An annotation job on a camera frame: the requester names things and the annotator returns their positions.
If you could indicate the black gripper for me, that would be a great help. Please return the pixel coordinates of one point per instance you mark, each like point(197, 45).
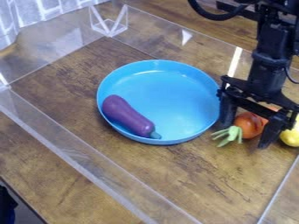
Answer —
point(259, 95)

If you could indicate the orange toy carrot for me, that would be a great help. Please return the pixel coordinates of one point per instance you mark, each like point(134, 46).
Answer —
point(247, 127)

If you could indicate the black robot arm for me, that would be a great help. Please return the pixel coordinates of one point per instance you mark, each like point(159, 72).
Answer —
point(278, 30)

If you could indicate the yellow toy lemon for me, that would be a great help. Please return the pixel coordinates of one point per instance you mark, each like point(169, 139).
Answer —
point(290, 135)

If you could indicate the blue round plate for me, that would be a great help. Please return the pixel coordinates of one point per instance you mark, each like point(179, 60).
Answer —
point(171, 93)

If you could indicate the purple toy eggplant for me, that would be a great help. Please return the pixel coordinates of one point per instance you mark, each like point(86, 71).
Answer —
point(119, 111)

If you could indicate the white lattice curtain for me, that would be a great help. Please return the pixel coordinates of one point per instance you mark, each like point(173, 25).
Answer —
point(20, 13)

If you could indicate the dark object bottom left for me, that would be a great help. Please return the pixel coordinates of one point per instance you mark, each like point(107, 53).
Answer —
point(7, 206)

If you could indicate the clear acrylic enclosure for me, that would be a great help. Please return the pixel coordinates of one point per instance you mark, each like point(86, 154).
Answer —
point(76, 171)

